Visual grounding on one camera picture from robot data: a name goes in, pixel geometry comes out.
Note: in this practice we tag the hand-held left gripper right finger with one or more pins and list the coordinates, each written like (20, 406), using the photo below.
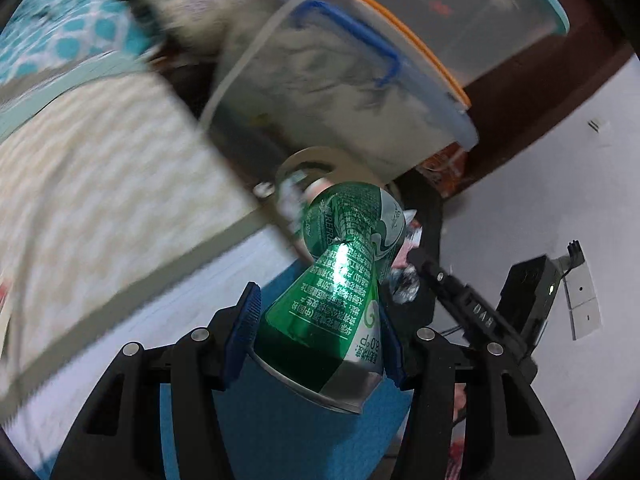
(394, 360)

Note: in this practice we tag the blue and beige bed sheet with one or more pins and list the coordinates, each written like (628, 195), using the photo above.
(100, 200)

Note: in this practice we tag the teal patterned quilt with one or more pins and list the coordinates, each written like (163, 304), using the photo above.
(65, 20)

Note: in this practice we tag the clear storage box teal lid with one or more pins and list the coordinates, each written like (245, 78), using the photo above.
(450, 5)

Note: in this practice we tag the small white wall plate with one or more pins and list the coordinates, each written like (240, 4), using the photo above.
(599, 126)

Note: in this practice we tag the crushed green drink can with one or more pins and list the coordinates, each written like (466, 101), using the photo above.
(330, 310)

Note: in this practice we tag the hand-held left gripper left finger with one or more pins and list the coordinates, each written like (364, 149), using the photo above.
(245, 332)

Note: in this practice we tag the folded grey patterned blanket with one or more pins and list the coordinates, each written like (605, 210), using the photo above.
(200, 5)

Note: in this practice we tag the clear plastic water bottle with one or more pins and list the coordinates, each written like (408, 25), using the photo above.
(291, 205)

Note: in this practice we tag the clear storage box orange lid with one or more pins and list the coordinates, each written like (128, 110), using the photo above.
(340, 95)

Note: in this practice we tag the pink paper cup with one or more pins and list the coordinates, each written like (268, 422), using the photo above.
(316, 189)

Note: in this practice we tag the clear plastic wrapper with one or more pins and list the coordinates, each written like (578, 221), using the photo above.
(406, 285)

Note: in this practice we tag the white wall socket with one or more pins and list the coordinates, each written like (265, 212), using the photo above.
(585, 310)

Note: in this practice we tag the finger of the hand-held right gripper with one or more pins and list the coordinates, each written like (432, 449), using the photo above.
(465, 305)

